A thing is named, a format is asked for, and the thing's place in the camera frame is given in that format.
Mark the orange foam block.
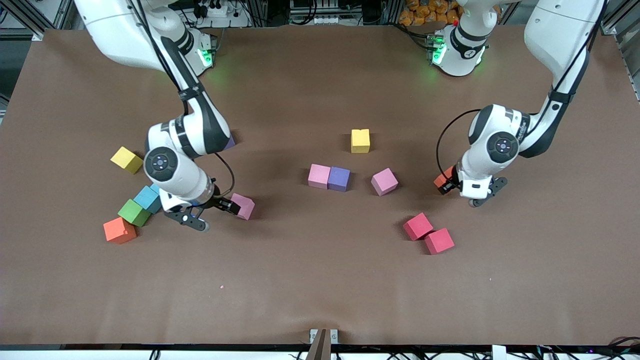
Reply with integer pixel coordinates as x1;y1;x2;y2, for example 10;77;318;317
103;217;138;245
433;167;455;196

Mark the pink foam block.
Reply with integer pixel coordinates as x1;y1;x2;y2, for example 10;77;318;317
370;167;400;197
307;163;332;190
230;193;256;221

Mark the yellow foam block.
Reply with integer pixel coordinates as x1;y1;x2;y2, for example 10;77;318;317
350;128;371;154
110;146;144;175

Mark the red foam block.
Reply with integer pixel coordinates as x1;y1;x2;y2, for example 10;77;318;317
403;212;434;242
424;227;456;256

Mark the green foam block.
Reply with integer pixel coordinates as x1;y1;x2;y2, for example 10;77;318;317
117;199;152;228

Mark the brown table cover sheet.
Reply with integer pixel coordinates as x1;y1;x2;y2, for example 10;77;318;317
0;24;640;347

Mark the pile of orange objects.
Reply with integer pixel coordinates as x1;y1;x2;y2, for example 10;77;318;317
397;0;463;27

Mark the white power strip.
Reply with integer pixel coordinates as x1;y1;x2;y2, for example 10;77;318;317
292;15;351;27
195;0;251;28

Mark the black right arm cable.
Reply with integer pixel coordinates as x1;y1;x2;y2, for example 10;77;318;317
131;0;236;200

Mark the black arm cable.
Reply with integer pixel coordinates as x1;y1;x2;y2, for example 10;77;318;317
131;0;236;200
436;0;608;176

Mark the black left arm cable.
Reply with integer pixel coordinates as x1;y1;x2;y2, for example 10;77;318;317
436;0;608;176

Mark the grey metal bracket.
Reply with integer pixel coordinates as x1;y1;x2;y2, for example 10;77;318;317
309;328;339;345

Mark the brown tapered post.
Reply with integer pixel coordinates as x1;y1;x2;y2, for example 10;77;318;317
306;328;328;360

